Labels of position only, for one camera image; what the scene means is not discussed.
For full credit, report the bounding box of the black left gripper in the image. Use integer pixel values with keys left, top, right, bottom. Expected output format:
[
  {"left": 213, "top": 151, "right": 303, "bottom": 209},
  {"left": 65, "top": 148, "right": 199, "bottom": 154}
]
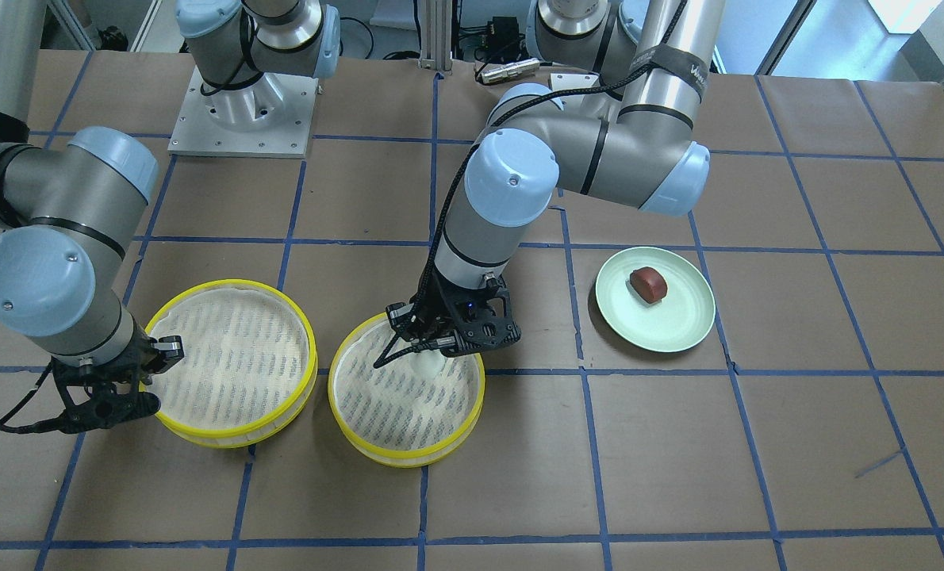
[{"left": 386, "top": 274, "right": 519, "bottom": 354}]

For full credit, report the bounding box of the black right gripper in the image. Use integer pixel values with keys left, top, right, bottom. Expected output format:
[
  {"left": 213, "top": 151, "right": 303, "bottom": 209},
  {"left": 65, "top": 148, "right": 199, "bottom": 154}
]
[{"left": 40, "top": 333, "right": 185, "bottom": 434}]

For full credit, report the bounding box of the white top steamer cloth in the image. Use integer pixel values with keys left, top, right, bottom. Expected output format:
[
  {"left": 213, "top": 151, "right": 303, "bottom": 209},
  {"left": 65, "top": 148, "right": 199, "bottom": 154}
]
[{"left": 148, "top": 285, "right": 313, "bottom": 429}]

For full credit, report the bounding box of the white steamer cloth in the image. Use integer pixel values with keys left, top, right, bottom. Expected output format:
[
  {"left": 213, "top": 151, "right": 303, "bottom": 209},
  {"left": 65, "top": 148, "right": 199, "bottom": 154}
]
[
  {"left": 334, "top": 321, "right": 481, "bottom": 453},
  {"left": 148, "top": 285, "right": 313, "bottom": 429}
]

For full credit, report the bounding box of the yellow top steamer layer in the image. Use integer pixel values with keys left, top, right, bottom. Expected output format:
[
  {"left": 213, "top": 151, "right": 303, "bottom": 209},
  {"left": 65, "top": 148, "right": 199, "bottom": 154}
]
[{"left": 140, "top": 278, "right": 319, "bottom": 450}]

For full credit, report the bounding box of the yellow steamer layer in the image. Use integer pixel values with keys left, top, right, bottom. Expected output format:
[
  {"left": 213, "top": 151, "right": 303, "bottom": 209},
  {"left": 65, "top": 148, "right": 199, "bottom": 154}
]
[
  {"left": 328, "top": 311, "right": 486, "bottom": 468},
  {"left": 140, "top": 278, "right": 319, "bottom": 450}
]

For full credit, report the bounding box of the brown bun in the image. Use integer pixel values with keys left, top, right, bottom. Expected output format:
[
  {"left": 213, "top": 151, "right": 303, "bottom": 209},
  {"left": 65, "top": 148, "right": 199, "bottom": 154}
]
[{"left": 628, "top": 266, "right": 669, "bottom": 305}]

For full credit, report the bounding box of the white bun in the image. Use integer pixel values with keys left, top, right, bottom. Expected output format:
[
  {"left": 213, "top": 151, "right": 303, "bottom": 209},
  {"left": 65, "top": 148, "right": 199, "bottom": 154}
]
[{"left": 410, "top": 350, "right": 449, "bottom": 382}]

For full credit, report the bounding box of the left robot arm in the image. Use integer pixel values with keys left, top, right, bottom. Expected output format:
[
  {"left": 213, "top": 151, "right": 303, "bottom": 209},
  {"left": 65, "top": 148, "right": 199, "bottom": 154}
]
[{"left": 381, "top": 1, "right": 725, "bottom": 362}]

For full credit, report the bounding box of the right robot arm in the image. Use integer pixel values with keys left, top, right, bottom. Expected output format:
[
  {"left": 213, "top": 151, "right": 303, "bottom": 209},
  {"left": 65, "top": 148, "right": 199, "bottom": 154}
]
[{"left": 0, "top": 1, "right": 341, "bottom": 434}]

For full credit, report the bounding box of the white bottom steamer cloth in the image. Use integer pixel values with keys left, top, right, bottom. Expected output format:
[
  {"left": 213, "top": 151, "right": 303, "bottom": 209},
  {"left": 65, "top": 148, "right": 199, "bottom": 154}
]
[{"left": 334, "top": 321, "right": 481, "bottom": 453}]

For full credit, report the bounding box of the yellow bottom steamer layer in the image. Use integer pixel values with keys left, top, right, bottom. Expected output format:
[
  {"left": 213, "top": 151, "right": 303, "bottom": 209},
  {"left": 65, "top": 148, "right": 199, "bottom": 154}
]
[{"left": 328, "top": 311, "right": 486, "bottom": 468}]

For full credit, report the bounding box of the light green plate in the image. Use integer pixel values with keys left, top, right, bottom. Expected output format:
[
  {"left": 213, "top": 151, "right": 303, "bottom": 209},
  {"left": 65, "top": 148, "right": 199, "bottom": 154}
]
[{"left": 595, "top": 247, "right": 716, "bottom": 353}]

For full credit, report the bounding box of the silver cylindrical connector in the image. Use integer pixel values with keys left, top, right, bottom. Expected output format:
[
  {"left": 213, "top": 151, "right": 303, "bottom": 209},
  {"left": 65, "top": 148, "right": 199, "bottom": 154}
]
[{"left": 474, "top": 58, "right": 542, "bottom": 86}]

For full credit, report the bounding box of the black power adapter box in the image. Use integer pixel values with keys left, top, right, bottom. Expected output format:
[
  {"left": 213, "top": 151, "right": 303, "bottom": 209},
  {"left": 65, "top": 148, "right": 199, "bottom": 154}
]
[{"left": 484, "top": 16, "right": 522, "bottom": 60}]

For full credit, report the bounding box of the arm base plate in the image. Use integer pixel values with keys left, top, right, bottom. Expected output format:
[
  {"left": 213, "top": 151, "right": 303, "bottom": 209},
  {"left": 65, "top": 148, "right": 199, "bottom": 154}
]
[
  {"left": 551, "top": 71, "right": 599, "bottom": 91},
  {"left": 168, "top": 70, "right": 320, "bottom": 159}
]

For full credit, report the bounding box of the aluminium frame post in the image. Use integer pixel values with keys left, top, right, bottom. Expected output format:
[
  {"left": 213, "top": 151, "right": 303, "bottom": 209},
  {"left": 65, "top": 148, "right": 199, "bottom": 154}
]
[{"left": 416, "top": 0, "right": 455, "bottom": 75}]

